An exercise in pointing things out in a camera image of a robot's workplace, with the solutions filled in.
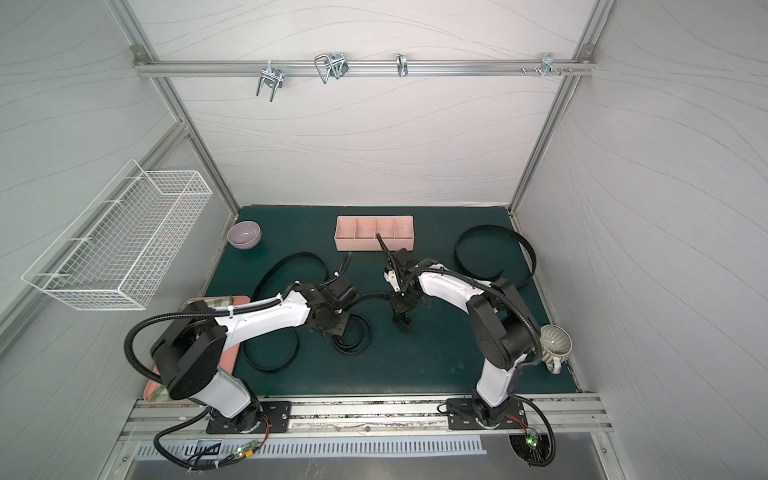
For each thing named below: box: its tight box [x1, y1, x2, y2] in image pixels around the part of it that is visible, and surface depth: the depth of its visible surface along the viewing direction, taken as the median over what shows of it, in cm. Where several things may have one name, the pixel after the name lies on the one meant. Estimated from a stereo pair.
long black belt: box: [332, 292, 391, 355], surface depth 86 cm
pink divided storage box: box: [334, 215, 415, 252], surface depth 113 cm
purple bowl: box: [226, 221, 262, 250], surface depth 109 cm
